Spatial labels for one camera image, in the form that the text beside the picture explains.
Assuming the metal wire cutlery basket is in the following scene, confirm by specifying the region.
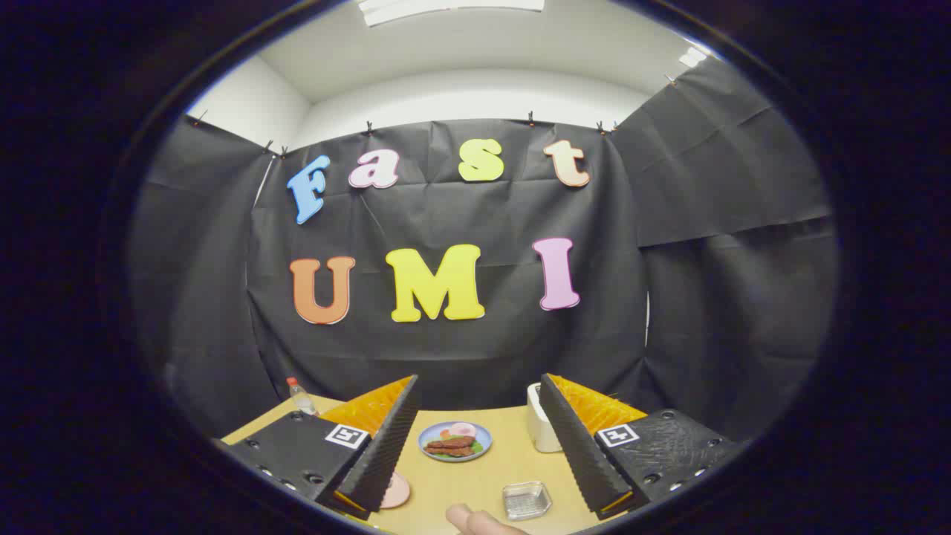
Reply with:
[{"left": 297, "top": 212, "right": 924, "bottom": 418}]
[{"left": 502, "top": 481, "right": 553, "bottom": 521}]

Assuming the blue oval plate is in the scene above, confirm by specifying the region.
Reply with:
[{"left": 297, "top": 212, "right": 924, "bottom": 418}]
[{"left": 418, "top": 421, "right": 493, "bottom": 463}]

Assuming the pink round plate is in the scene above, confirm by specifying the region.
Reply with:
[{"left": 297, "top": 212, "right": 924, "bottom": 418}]
[{"left": 379, "top": 471, "right": 412, "bottom": 510}]

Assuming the white toaster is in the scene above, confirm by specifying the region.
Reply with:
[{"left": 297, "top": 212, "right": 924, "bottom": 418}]
[{"left": 527, "top": 383, "right": 563, "bottom": 453}]

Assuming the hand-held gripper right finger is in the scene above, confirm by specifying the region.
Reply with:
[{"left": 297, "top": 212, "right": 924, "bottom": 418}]
[{"left": 538, "top": 373, "right": 746, "bottom": 521}]

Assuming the clear plastic bottle red label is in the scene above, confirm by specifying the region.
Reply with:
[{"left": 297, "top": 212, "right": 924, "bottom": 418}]
[{"left": 287, "top": 377, "right": 319, "bottom": 417}]

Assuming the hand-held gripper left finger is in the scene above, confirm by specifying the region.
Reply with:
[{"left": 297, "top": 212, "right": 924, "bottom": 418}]
[{"left": 214, "top": 374, "right": 421, "bottom": 521}]

